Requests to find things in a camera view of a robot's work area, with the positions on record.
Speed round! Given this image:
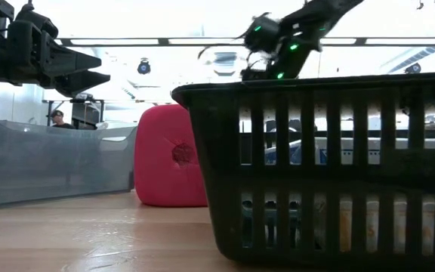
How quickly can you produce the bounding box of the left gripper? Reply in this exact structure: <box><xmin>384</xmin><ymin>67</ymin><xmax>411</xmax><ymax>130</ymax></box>
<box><xmin>8</xmin><ymin>20</ymin><xmax>111</xmax><ymax>99</ymax></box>

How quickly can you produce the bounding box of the grey translucent bin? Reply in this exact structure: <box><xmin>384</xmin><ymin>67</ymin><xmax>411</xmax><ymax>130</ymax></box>
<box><xmin>0</xmin><ymin>96</ymin><xmax>137</xmax><ymax>209</ymax></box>

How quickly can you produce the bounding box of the pink foam die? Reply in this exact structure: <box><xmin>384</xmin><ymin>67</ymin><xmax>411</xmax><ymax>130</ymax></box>
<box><xmin>133</xmin><ymin>104</ymin><xmax>208</xmax><ymax>208</ymax></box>

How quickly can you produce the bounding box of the ceiling air vent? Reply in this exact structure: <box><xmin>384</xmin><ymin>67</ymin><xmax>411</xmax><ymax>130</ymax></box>
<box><xmin>213</xmin><ymin>51</ymin><xmax>238</xmax><ymax>77</ymax></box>

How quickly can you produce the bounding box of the person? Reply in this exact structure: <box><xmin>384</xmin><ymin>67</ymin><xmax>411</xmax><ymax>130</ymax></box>
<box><xmin>49</xmin><ymin>109</ymin><xmax>77</xmax><ymax>130</ymax></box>

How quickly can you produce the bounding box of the black slotted basket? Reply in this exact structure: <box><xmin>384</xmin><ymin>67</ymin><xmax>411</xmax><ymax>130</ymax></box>
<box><xmin>171</xmin><ymin>71</ymin><xmax>435</xmax><ymax>272</ymax></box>

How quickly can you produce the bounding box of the white blue small box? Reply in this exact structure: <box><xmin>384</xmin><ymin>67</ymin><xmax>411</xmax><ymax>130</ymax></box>
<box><xmin>264</xmin><ymin>140</ymin><xmax>302</xmax><ymax>165</ymax></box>

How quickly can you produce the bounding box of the ceiling light bar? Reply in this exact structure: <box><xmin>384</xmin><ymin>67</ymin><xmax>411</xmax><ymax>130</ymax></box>
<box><xmin>57</xmin><ymin>36</ymin><xmax>435</xmax><ymax>47</ymax></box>

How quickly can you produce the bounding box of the white background counter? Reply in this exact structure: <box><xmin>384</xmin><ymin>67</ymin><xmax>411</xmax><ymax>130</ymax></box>
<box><xmin>314</xmin><ymin>136</ymin><xmax>435</xmax><ymax>165</ymax></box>

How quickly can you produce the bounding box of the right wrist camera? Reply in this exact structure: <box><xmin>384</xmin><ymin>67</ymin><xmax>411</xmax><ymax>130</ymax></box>
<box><xmin>242</xmin><ymin>13</ymin><xmax>283</xmax><ymax>54</ymax></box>

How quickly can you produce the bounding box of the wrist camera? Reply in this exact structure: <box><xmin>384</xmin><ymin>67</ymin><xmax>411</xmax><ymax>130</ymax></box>
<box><xmin>242</xmin><ymin>13</ymin><xmax>283</xmax><ymax>54</ymax></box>
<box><xmin>15</xmin><ymin>2</ymin><xmax>60</xmax><ymax>39</ymax></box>

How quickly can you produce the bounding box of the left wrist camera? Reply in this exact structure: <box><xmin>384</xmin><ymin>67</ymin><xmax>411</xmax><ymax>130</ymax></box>
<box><xmin>15</xmin><ymin>2</ymin><xmax>60</xmax><ymax>39</ymax></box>

